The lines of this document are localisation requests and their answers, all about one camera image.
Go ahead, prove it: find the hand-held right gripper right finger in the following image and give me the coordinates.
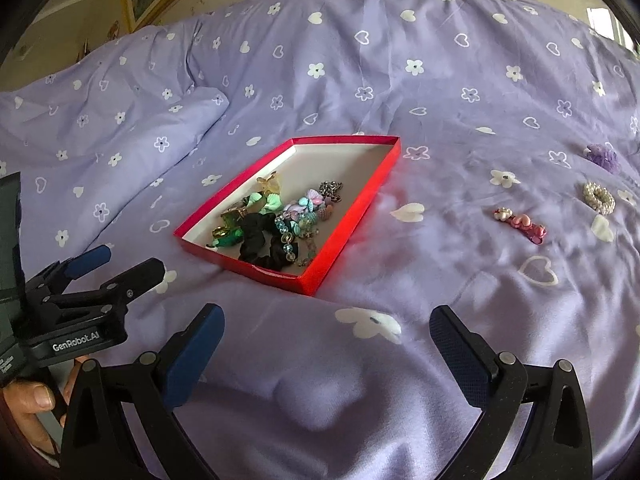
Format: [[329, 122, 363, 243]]
[[429, 305, 596, 480]]

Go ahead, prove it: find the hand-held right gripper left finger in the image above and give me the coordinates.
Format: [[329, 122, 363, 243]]
[[59, 302, 226, 480]]

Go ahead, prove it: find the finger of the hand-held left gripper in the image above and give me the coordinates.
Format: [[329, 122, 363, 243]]
[[26, 245, 113, 302], [42, 257, 167, 322]]

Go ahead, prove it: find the green braided hair tie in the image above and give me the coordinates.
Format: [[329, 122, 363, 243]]
[[206, 227, 247, 252]]

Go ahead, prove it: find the red box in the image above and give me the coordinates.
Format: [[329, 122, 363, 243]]
[[173, 135, 402, 297]]

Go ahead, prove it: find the person's left hand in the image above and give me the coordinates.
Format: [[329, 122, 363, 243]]
[[0, 357, 93, 458]]

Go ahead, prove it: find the black scrunchie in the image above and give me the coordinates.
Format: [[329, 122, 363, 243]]
[[239, 212, 301, 263]]

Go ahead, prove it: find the purple floral pillow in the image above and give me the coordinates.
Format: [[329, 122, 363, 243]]
[[0, 86, 231, 231]]

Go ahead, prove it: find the mint green hair clip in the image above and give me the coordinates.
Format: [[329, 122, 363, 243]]
[[247, 192, 283, 212]]

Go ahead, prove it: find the pink beaded hair clip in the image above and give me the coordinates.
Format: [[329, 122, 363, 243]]
[[492, 206, 548, 246]]

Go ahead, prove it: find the yellow hair clip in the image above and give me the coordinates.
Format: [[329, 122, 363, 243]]
[[257, 172, 283, 196]]

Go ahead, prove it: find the pastel shell hair clip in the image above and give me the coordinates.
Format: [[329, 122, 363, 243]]
[[285, 189, 326, 221]]

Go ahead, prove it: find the purple flower hair clip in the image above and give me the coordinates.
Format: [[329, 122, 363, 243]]
[[585, 143, 621, 173]]

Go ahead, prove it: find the purple floral bedsheet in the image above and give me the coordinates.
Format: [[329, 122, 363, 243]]
[[0, 0, 640, 480]]

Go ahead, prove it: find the window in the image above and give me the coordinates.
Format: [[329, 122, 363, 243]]
[[585, 6, 640, 53]]

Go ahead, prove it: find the blue crystal bead bracelet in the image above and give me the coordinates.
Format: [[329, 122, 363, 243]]
[[274, 212, 321, 266]]

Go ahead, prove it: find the metal chain bracelet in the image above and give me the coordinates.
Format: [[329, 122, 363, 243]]
[[317, 180, 346, 206]]

